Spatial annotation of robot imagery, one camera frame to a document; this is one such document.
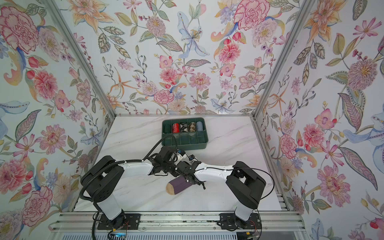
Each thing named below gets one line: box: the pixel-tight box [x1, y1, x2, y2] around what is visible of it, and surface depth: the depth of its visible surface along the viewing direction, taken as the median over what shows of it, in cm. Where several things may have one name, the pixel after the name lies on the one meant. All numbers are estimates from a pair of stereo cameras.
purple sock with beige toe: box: [166, 176, 193, 195], surface depth 86 cm
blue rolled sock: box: [196, 121, 204, 132], surface depth 109 cm
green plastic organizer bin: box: [161, 117, 209, 150], surface depth 109 cm
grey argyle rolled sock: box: [180, 122, 188, 133], surface depth 109 cm
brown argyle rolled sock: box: [189, 122, 196, 132], surface depth 109 cm
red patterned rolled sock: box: [172, 123, 180, 134], surface depth 109 cm
